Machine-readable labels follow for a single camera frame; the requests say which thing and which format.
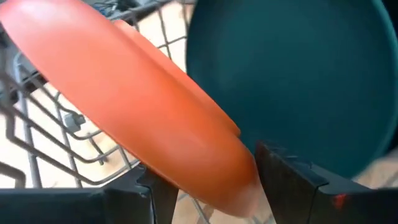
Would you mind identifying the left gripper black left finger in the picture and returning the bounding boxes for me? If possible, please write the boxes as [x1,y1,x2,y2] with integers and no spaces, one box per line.
[0,164,180,224]

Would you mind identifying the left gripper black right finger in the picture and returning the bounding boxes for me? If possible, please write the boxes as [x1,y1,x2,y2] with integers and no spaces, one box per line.
[254,139,398,224]

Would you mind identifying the orange plate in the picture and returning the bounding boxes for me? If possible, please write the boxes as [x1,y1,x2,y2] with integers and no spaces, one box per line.
[0,0,262,218]

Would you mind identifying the dark teal plate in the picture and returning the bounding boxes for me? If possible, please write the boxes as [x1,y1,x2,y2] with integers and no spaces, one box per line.
[185,0,398,180]

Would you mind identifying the grey wire dish rack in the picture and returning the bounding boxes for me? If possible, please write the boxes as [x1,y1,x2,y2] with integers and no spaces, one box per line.
[0,0,265,224]

